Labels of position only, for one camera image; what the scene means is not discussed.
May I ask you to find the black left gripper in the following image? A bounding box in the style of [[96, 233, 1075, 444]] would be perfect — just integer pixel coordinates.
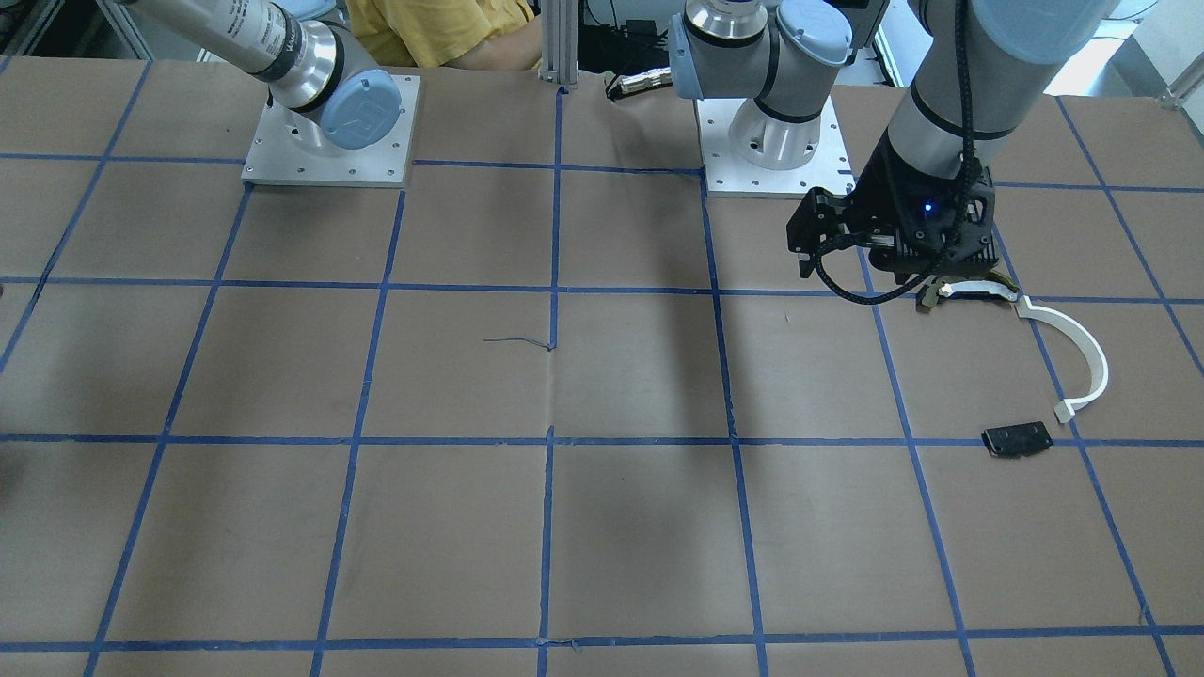
[[839, 134, 999, 284]]

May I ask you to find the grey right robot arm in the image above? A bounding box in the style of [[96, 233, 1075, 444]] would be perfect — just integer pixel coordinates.
[[130, 1, 403, 151]]

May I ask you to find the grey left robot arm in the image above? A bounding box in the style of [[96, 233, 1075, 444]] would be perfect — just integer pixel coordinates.
[[668, 1, 1115, 292]]

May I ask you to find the curved metal brake shoe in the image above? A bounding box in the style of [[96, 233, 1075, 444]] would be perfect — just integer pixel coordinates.
[[915, 273, 1021, 313]]

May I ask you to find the black rectangular plastic part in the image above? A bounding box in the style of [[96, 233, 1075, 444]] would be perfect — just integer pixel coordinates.
[[980, 420, 1054, 459]]

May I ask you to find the person in yellow shirt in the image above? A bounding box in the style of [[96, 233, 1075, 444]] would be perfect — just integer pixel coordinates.
[[346, 1, 543, 71]]

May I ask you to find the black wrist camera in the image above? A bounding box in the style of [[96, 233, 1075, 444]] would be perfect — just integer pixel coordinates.
[[785, 187, 854, 278]]

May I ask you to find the white curved plastic bracket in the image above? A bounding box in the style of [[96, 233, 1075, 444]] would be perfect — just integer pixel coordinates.
[[1014, 294, 1111, 424]]

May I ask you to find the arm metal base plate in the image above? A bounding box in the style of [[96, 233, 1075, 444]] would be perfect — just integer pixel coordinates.
[[242, 73, 421, 189], [695, 99, 854, 198]]

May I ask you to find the silver cable connector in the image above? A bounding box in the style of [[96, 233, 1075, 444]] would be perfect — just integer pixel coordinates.
[[604, 66, 673, 102]]

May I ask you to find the aluminium frame post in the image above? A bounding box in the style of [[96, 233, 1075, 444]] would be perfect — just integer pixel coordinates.
[[538, 0, 580, 92]]

